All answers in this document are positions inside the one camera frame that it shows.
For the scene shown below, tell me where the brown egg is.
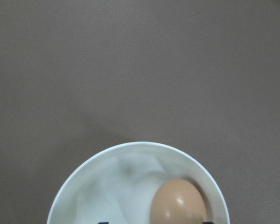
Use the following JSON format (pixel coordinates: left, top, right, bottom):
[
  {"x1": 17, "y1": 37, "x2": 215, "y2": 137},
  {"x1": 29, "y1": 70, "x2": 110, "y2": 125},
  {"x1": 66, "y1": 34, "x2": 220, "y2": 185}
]
[{"x1": 150, "y1": 179, "x2": 207, "y2": 224}]

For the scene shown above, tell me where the white round bowl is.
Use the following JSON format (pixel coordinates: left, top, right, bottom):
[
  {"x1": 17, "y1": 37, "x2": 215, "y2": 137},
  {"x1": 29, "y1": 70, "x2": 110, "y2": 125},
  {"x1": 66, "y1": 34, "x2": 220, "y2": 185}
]
[{"x1": 47, "y1": 142, "x2": 230, "y2": 224}]

